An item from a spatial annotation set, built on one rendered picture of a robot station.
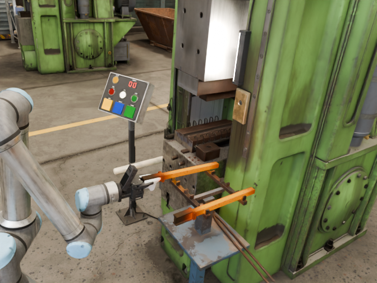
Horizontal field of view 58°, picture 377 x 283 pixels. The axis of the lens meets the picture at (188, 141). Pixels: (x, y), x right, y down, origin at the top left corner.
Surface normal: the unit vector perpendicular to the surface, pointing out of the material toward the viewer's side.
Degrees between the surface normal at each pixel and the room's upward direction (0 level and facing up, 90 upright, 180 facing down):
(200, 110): 90
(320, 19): 89
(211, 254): 0
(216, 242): 0
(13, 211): 91
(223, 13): 90
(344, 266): 0
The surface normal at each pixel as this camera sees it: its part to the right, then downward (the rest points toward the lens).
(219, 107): 0.55, 0.42
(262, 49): -0.83, 0.20
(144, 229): 0.07, -0.89
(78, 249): 0.01, 0.52
